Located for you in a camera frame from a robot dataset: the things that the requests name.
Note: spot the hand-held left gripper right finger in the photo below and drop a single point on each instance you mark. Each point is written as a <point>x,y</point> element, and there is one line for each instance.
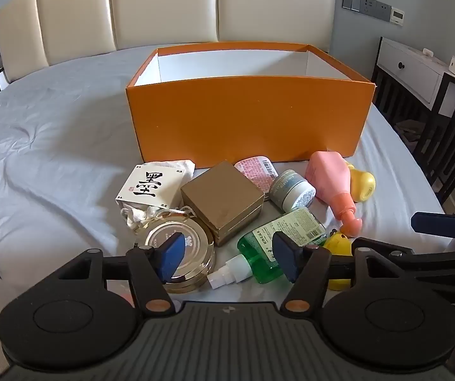
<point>286,258</point>

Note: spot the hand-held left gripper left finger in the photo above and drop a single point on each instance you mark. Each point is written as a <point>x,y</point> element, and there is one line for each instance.
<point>170,258</point>

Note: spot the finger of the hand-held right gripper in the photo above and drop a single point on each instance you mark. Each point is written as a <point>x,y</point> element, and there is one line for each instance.
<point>442,258</point>
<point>434,223</point>

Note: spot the green spray bottle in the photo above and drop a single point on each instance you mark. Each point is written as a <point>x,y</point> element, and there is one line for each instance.
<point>257,257</point>

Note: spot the gold square box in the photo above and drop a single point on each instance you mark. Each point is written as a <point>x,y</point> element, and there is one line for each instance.
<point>219,202</point>

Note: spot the pink pump bottle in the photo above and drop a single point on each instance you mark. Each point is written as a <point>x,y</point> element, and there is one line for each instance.
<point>328,178</point>

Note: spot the pink labelled packet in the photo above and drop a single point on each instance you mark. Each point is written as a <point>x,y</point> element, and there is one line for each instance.
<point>257,170</point>

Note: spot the orange cardboard box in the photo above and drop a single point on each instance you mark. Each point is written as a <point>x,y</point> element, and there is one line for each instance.
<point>243,123</point>

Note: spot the round gold tin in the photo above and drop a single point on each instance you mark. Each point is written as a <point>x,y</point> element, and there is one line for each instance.
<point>196,262</point>

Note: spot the yellow round chick toy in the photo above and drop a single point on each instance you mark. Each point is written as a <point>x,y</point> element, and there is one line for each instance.
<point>338,244</point>

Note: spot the grey-blue cream jar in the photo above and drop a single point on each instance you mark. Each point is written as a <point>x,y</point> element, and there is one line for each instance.
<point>291,190</point>

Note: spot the white box with black calligraphy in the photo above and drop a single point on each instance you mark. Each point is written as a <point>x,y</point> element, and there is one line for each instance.
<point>148,184</point>

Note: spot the yellow duck-shaped bottle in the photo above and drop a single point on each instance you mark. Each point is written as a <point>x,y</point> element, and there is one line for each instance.
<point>363,184</point>

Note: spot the white drawer black-framed nightstand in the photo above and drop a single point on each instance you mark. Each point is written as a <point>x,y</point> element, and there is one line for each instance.
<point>410,71</point>

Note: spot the cream padded headboard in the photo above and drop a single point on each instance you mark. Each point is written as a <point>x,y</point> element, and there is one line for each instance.
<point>164,8</point>

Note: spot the white wall thermostat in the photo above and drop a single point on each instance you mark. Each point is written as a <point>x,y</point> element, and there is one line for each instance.
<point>396,16</point>

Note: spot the grey wall switch panel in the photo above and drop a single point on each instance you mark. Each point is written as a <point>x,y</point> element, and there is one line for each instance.
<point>364,2</point>

